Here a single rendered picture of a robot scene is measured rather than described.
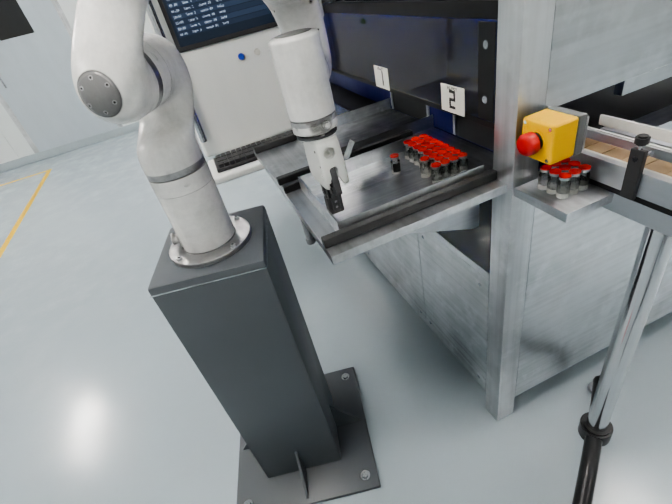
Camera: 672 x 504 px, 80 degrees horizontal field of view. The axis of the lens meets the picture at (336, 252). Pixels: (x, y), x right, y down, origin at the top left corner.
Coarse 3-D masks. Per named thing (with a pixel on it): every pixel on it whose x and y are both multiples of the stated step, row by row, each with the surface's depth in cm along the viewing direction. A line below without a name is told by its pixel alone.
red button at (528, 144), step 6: (528, 132) 69; (522, 138) 69; (528, 138) 68; (534, 138) 68; (516, 144) 71; (522, 144) 70; (528, 144) 69; (534, 144) 68; (522, 150) 70; (528, 150) 69; (534, 150) 69
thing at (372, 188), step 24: (360, 168) 102; (384, 168) 100; (408, 168) 97; (480, 168) 84; (312, 192) 90; (360, 192) 92; (384, 192) 90; (408, 192) 88; (336, 216) 86; (360, 216) 79
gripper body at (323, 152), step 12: (312, 144) 71; (324, 144) 70; (336, 144) 71; (312, 156) 73; (324, 156) 72; (336, 156) 72; (312, 168) 77; (324, 168) 72; (336, 168) 73; (324, 180) 74; (348, 180) 75
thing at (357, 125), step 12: (360, 108) 131; (372, 108) 133; (384, 108) 134; (348, 120) 132; (360, 120) 131; (372, 120) 129; (384, 120) 127; (396, 120) 125; (408, 120) 123; (420, 120) 113; (432, 120) 114; (336, 132) 127; (348, 132) 125; (360, 132) 123; (372, 132) 121; (384, 132) 110; (396, 132) 112; (360, 144) 109
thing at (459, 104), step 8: (448, 88) 89; (456, 88) 86; (448, 96) 90; (456, 96) 87; (464, 96) 85; (448, 104) 91; (456, 104) 88; (464, 104) 86; (456, 112) 89; (464, 112) 87
